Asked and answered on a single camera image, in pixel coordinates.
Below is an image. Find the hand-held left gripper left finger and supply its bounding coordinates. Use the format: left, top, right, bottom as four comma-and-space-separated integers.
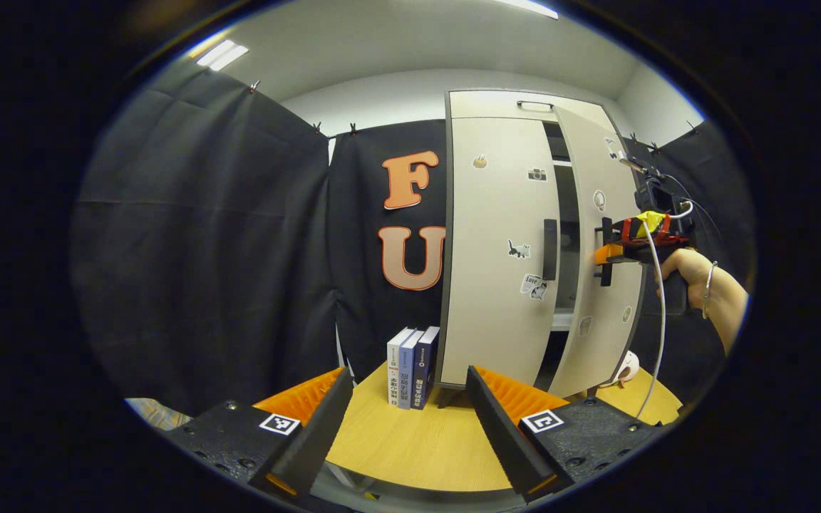
160, 367, 354, 503

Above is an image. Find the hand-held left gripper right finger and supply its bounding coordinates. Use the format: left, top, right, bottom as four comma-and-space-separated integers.
465, 365, 663, 504

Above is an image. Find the black cabinet door handle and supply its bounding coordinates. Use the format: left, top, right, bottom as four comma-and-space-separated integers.
543, 219, 558, 281
599, 216, 614, 287

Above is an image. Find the beige double-door shoe cabinet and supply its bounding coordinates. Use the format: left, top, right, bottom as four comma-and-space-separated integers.
435, 89, 650, 400

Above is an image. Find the dark blue book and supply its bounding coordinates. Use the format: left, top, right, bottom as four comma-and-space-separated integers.
411, 326, 441, 410

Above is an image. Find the light blue book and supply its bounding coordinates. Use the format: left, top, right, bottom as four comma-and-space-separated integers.
398, 329, 425, 410

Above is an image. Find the black backdrop cloth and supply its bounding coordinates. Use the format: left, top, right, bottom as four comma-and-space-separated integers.
68, 71, 757, 418

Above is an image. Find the ceiling light panel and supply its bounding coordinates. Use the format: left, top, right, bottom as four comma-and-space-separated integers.
496, 0, 559, 21
195, 39, 249, 72

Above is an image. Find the white cable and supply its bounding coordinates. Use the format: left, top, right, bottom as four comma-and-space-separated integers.
637, 202, 695, 421

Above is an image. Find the silver bracelet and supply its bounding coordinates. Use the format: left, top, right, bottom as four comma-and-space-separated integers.
701, 261, 719, 320

